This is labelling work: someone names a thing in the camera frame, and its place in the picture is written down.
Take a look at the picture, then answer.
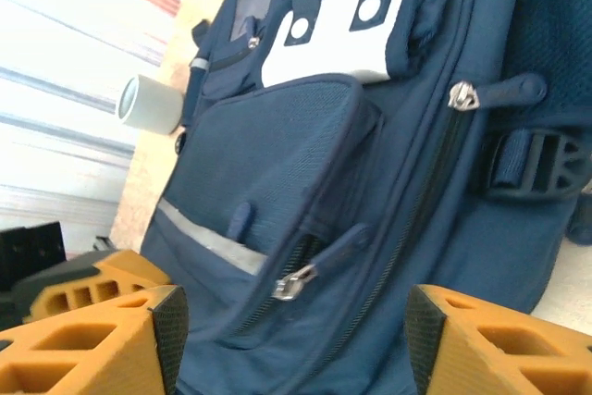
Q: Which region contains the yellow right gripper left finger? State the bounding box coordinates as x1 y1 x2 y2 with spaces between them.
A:
0 283 191 395

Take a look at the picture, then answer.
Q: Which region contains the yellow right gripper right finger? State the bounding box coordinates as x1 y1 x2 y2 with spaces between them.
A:
404 283 592 395

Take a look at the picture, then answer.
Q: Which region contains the navy blue backpack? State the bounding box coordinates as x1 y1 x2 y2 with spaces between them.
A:
138 0 592 395

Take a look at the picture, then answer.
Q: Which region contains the striped enclosure side panel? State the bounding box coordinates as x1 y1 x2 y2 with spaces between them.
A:
0 0 198 257

